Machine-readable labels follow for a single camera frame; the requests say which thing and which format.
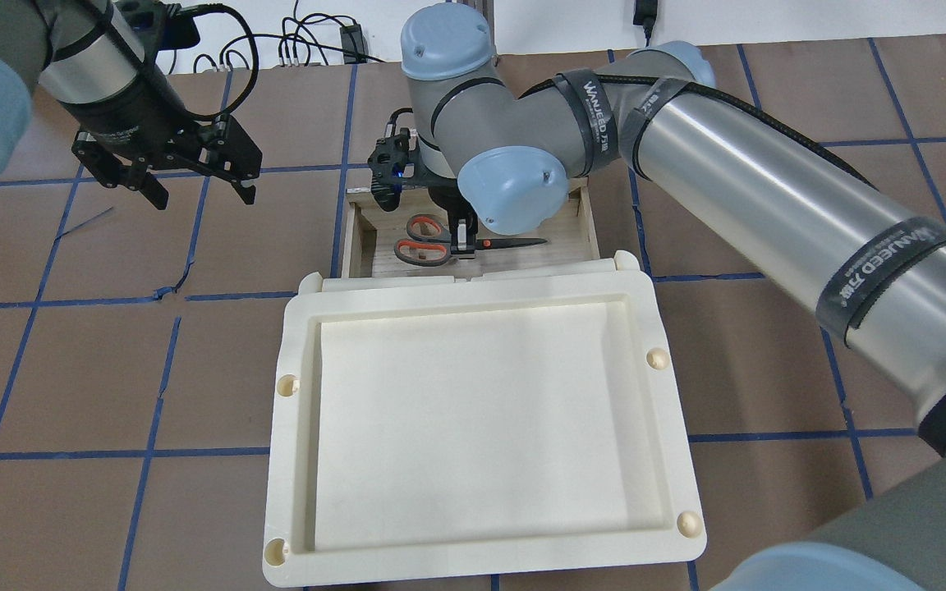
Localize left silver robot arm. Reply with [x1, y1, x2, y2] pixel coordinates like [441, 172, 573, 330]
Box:
[0, 1, 263, 210]

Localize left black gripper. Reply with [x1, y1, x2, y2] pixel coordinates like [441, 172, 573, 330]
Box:
[71, 82, 262, 212]

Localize wooden drawer with white handle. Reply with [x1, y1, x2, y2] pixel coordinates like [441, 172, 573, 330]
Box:
[340, 176, 602, 282]

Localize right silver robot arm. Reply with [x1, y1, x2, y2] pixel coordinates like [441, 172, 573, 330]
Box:
[399, 2, 946, 590]

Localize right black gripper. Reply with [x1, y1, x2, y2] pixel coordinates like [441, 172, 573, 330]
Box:
[367, 108, 478, 259]

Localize black power adapter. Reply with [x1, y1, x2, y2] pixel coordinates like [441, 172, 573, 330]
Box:
[339, 23, 370, 64]

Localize orange grey handled scissors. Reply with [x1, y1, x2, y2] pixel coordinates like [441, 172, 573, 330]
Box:
[392, 213, 549, 267]

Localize cream plastic tray box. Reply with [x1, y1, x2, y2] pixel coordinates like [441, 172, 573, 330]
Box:
[262, 251, 707, 589]

